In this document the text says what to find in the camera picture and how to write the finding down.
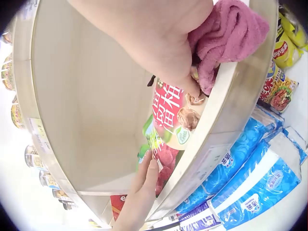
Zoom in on person's left hand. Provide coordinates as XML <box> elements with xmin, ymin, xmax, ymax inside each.
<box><xmin>120</xmin><ymin>150</ymin><xmax>160</xmax><ymax>213</ymax></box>

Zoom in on person's right hand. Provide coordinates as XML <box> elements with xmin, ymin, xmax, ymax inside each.
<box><xmin>67</xmin><ymin>0</ymin><xmax>214</xmax><ymax>106</ymax></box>

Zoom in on person's right fingers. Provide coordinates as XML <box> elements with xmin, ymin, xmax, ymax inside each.
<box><xmin>184</xmin><ymin>65</ymin><xmax>209</xmax><ymax>106</ymax></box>

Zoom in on person's left fingers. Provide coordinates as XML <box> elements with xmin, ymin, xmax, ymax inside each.
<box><xmin>136</xmin><ymin>150</ymin><xmax>160</xmax><ymax>191</ymax></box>

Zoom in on red green snack packet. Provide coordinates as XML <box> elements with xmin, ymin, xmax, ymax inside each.
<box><xmin>135</xmin><ymin>77</ymin><xmax>208</xmax><ymax>198</ymax></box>

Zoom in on pink towel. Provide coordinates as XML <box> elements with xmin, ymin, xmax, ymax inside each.
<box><xmin>187</xmin><ymin>0</ymin><xmax>270</xmax><ymax>96</ymax></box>

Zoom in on full shop shelf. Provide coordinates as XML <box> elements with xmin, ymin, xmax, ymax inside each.
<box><xmin>0</xmin><ymin>0</ymin><xmax>308</xmax><ymax>231</ymax></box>

